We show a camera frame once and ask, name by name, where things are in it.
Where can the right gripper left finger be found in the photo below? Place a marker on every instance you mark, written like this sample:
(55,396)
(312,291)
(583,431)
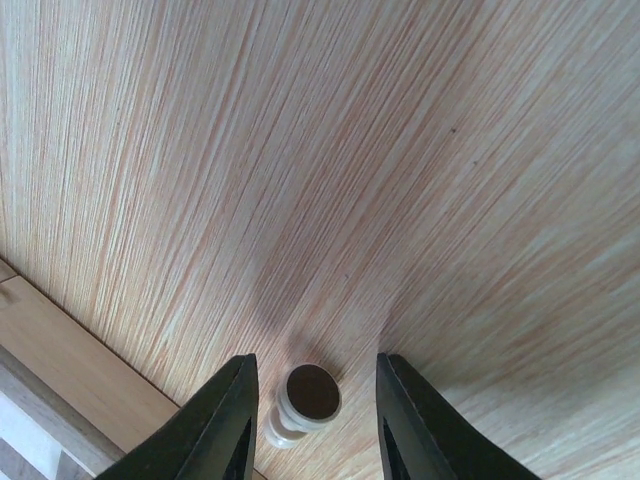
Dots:
(212,436)

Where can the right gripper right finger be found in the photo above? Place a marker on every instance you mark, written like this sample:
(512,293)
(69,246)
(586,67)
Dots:
(422,436)

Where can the light piece off board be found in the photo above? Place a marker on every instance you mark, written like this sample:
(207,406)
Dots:
(308,399)

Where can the wooden chess board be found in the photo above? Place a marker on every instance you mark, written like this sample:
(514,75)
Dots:
(81,394)

